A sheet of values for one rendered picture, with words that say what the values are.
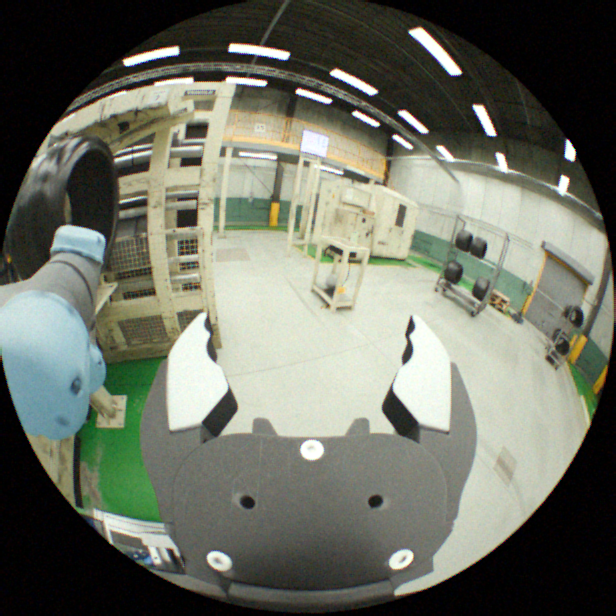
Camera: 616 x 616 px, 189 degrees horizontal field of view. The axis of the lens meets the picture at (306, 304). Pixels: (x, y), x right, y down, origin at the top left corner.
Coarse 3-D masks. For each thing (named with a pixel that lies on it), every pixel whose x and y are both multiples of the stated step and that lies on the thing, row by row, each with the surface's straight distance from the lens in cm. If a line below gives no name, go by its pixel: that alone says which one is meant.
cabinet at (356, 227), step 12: (336, 216) 461; (348, 216) 431; (360, 216) 453; (372, 216) 478; (336, 228) 455; (348, 228) 436; (360, 228) 458; (372, 228) 485; (348, 240) 443; (360, 240) 466
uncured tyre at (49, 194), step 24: (72, 144) 80; (96, 144) 90; (48, 168) 74; (72, 168) 76; (96, 168) 115; (24, 192) 79; (48, 192) 70; (72, 192) 121; (96, 192) 120; (24, 216) 75; (48, 216) 69; (72, 216) 123; (96, 216) 121; (24, 240) 75; (48, 240) 69; (24, 264) 80
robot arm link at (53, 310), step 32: (0, 288) 17; (32, 288) 14; (64, 288) 15; (0, 320) 12; (32, 320) 11; (64, 320) 12; (32, 352) 11; (64, 352) 11; (32, 384) 12; (64, 384) 11; (32, 416) 14; (64, 416) 13
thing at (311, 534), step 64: (256, 448) 6; (320, 448) 6; (384, 448) 6; (192, 512) 6; (256, 512) 5; (320, 512) 5; (384, 512) 6; (192, 576) 7; (256, 576) 6; (320, 576) 6; (384, 576) 6
